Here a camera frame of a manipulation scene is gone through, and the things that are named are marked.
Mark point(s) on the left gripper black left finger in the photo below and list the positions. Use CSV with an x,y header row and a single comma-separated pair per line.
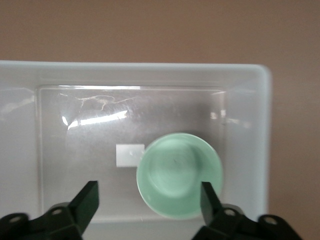
x,y
67,215

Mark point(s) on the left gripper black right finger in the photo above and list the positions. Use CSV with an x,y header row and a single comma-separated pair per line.
x,y
225,220

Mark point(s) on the light green bowl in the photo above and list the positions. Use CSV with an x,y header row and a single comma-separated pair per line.
x,y
175,172

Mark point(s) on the clear plastic box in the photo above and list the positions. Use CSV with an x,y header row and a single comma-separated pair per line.
x,y
75,130

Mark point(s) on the white square label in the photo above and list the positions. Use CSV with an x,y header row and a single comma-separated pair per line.
x,y
127,155

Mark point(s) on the brown table cover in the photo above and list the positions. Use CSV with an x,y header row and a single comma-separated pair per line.
x,y
160,30

